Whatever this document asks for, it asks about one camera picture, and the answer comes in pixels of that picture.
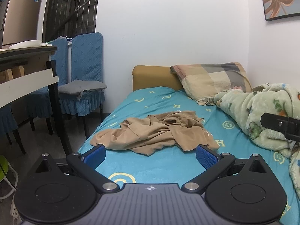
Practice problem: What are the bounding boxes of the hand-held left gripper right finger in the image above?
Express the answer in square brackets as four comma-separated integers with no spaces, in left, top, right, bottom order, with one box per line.
[181,145,268,195]

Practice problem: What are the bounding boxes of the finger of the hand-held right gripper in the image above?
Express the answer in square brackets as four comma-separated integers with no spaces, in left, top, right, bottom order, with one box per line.
[260,112,300,143]

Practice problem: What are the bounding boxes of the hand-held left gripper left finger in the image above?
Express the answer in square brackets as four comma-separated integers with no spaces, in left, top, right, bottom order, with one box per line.
[35,144,120,194]

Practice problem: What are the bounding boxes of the tan clothes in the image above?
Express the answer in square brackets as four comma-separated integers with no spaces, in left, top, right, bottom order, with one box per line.
[90,111,221,156]

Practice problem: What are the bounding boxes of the green printed fleece blanket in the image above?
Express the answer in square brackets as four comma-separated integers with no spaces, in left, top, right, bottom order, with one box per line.
[214,83,300,193]

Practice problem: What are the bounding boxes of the bed with blue patterned sheet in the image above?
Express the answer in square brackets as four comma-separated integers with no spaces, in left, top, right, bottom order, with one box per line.
[77,87,296,224]

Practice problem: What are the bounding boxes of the grey seat cushion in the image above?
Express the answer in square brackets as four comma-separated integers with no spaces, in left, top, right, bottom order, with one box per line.
[58,80,107,101]

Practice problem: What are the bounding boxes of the plaid pillow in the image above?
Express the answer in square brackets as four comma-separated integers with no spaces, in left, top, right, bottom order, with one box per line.
[170,62,253,105]

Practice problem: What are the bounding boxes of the green round object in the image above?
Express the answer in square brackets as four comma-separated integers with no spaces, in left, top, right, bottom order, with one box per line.
[0,155,11,183]

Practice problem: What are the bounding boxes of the blue covered chair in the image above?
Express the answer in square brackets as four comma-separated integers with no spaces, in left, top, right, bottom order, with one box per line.
[0,104,27,155]
[58,32,107,143]
[26,37,69,134]

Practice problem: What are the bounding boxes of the mustard headboard cushion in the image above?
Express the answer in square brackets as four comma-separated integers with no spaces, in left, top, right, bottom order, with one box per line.
[132,65,185,92]

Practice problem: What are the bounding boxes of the white power strip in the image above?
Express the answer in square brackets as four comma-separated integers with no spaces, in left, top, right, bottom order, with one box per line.
[10,202,23,219]

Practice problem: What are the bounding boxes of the white plate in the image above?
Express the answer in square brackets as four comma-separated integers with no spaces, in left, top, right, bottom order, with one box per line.
[9,40,42,50]

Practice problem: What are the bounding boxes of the dark window with grille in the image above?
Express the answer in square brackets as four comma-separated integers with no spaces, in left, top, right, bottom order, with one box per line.
[43,0,101,44]

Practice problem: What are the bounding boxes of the beige refrigerator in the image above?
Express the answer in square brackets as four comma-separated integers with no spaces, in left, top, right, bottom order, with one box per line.
[0,0,43,50]

